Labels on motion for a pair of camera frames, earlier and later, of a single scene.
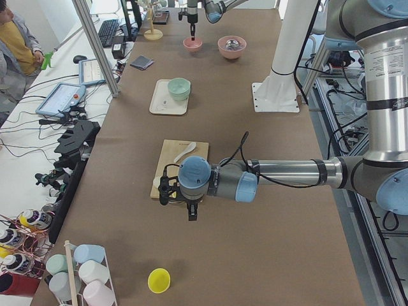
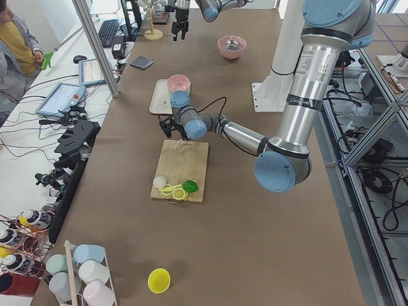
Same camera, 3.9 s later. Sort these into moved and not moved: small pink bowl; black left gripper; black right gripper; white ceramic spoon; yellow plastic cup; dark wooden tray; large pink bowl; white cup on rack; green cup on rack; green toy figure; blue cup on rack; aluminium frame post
Moved: black left gripper; black right gripper; small pink bowl; white ceramic spoon
Not moved: dark wooden tray; green toy figure; green cup on rack; aluminium frame post; blue cup on rack; white cup on rack; yellow plastic cup; large pink bowl
